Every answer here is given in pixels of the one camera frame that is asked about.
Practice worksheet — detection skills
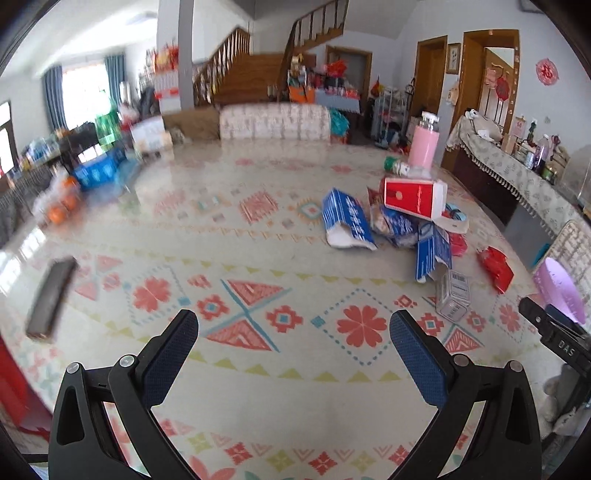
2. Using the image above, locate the tall blue white carton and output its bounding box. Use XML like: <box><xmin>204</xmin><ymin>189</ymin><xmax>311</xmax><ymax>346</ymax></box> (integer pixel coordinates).
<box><xmin>415</xmin><ymin>221</ymin><xmax>453</xmax><ymax>283</ymax></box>

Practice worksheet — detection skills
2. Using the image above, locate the pink thermos bottle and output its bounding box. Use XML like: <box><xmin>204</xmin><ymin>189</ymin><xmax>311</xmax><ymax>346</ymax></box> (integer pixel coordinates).
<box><xmin>409</xmin><ymin>111</ymin><xmax>440</xmax><ymax>170</ymax></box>

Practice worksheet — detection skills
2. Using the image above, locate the sideboard with leaf cloth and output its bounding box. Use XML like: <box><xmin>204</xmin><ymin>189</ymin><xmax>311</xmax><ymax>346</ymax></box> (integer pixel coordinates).
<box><xmin>440</xmin><ymin>115</ymin><xmax>591</xmax><ymax>241</ymax></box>

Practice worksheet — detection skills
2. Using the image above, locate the blue Vinda tissue pack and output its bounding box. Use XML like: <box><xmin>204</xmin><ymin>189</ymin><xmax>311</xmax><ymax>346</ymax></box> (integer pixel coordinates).
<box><xmin>370</xmin><ymin>204</ymin><xmax>418</xmax><ymax>248</ymax></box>

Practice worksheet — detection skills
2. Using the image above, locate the grey gloved right hand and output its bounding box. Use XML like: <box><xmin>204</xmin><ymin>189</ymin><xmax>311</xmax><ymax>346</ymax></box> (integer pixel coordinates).
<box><xmin>538</xmin><ymin>364</ymin><xmax>580</xmax><ymax>439</ymax></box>

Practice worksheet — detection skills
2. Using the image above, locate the red cigarette box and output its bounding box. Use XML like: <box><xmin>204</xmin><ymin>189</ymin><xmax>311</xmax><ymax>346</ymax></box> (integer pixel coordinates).
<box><xmin>477</xmin><ymin>246</ymin><xmax>514</xmax><ymax>294</ymax></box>

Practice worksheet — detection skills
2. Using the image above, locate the green cap plastic bottle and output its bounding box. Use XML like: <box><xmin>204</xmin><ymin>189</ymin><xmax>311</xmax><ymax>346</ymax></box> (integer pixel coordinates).
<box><xmin>384</xmin><ymin>156</ymin><xmax>432</xmax><ymax>179</ymax></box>

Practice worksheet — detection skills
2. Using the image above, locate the wooden staircase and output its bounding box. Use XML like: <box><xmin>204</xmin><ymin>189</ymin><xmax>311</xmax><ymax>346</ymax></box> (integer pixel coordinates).
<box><xmin>193</xmin><ymin>1</ymin><xmax>349</xmax><ymax>107</ymax></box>

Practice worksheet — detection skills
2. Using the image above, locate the patterned far chair back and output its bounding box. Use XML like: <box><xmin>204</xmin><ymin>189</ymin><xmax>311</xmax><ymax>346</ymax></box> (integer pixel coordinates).
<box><xmin>219</xmin><ymin>103</ymin><xmax>332</xmax><ymax>143</ymax></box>

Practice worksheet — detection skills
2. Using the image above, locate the purple perforated waste basket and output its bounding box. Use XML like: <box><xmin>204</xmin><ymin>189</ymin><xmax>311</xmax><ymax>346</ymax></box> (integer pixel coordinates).
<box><xmin>533</xmin><ymin>257</ymin><xmax>586</xmax><ymax>325</ymax></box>

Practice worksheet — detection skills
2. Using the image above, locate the black remote control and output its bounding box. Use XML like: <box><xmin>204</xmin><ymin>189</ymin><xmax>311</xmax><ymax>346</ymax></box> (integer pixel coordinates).
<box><xmin>25</xmin><ymin>257</ymin><xmax>78</xmax><ymax>340</ymax></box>

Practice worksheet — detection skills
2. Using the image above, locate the red white carton box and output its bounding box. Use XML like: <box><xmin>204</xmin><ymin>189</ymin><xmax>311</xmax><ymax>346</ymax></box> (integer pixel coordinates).
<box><xmin>383</xmin><ymin>177</ymin><xmax>448</xmax><ymax>220</ymax></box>

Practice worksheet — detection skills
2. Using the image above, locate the blue plastic crate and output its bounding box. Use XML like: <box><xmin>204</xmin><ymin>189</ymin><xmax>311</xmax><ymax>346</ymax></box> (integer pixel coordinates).
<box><xmin>73</xmin><ymin>148</ymin><xmax>126</xmax><ymax>191</ymax></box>

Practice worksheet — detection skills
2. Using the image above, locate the small white barcode box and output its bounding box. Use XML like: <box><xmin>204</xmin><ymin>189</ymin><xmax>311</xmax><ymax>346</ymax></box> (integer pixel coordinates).
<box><xmin>436</xmin><ymin>270</ymin><xmax>471</xmax><ymax>323</ymax></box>

